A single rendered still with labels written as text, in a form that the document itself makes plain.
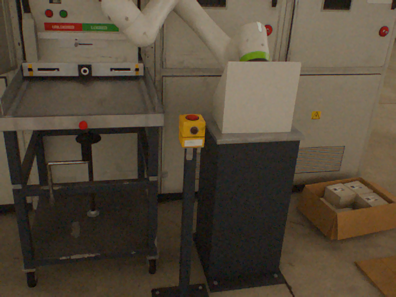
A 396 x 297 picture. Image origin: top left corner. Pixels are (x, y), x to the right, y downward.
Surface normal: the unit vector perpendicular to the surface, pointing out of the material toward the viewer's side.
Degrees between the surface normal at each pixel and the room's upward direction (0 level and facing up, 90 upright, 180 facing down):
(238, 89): 90
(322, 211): 76
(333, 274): 0
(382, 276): 2
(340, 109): 90
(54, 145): 90
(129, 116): 90
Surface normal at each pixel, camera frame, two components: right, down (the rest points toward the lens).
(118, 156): 0.21, 0.44
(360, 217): 0.33, 0.07
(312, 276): 0.05, -0.90
